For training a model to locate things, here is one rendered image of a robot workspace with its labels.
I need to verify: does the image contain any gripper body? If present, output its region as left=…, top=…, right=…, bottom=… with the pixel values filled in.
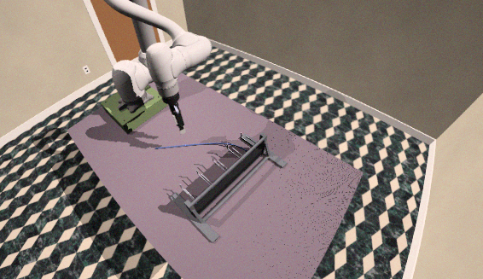
left=162, top=93, right=179, bottom=111

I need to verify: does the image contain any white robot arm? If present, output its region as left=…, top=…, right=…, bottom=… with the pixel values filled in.
left=104, top=0, right=212, bottom=113

